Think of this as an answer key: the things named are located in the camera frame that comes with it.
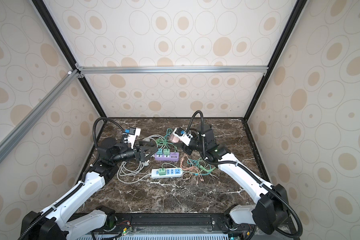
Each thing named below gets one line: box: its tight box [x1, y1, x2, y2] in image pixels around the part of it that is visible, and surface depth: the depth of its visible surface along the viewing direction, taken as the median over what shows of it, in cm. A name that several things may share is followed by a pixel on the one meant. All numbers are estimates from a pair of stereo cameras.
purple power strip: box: [154, 152, 180, 161], surface depth 96 cm
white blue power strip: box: [150, 167, 183, 179], surface depth 90 cm
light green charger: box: [158, 168, 166, 176], surface depth 86 cm
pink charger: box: [170, 133, 180, 143], surface depth 74 cm
